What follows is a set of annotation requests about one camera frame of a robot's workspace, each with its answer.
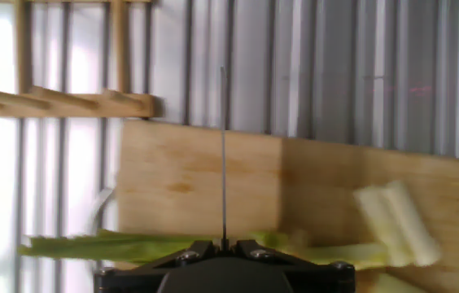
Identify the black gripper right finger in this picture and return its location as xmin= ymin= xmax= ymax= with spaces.
xmin=225 ymin=238 xmax=356 ymax=293

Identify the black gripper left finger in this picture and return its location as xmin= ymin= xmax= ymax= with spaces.
xmin=94 ymin=238 xmax=223 ymax=293

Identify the steel cleaver knife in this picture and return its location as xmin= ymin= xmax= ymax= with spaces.
xmin=218 ymin=66 xmax=230 ymax=250

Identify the green scallion stalk piece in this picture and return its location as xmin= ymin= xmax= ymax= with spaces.
xmin=294 ymin=230 xmax=390 ymax=272
xmin=369 ymin=271 xmax=430 ymax=293

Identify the long scallion with green top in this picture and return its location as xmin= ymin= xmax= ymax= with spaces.
xmin=17 ymin=229 xmax=302 ymax=265

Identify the pale green scallion piece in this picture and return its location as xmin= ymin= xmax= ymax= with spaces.
xmin=352 ymin=185 xmax=414 ymax=269

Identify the short white scallion piece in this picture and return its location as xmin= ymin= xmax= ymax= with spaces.
xmin=382 ymin=180 xmax=443 ymax=268

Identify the wooden cutting board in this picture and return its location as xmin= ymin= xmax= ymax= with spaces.
xmin=116 ymin=119 xmax=459 ymax=293

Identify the wooden knife rack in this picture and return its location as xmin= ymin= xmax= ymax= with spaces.
xmin=0 ymin=0 xmax=156 ymax=120

